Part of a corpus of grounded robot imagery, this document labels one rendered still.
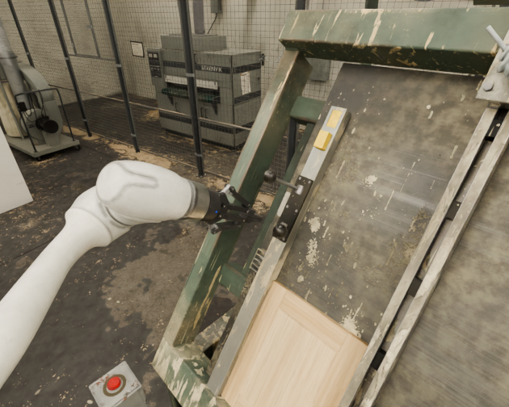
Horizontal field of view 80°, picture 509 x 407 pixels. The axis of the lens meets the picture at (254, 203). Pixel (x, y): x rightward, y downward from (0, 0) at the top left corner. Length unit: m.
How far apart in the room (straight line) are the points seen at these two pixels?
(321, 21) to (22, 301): 0.96
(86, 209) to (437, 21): 0.86
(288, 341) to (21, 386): 1.93
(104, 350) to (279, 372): 1.67
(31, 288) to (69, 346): 2.06
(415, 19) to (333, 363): 0.87
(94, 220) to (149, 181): 0.15
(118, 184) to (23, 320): 0.22
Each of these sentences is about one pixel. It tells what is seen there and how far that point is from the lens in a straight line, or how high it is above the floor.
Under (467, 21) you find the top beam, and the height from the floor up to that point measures 1.90.
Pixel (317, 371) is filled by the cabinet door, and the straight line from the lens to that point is 0.93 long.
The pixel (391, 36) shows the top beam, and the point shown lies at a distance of 0.92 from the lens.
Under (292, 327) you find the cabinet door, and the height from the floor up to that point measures 1.16.
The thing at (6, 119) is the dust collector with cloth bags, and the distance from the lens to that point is 6.46.
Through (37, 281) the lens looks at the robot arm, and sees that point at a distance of 0.56.
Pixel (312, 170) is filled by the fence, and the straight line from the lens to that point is 0.90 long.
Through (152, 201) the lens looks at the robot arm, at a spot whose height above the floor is 1.63.
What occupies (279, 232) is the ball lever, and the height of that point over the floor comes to 1.44.
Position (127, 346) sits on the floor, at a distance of 2.44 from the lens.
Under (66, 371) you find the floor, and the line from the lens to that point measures 2.49.
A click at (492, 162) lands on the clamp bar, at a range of 0.78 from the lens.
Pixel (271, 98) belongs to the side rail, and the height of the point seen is 1.68.
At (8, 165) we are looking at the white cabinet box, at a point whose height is 0.49.
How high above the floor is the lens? 1.91
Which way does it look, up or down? 32 degrees down
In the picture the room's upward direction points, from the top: straight up
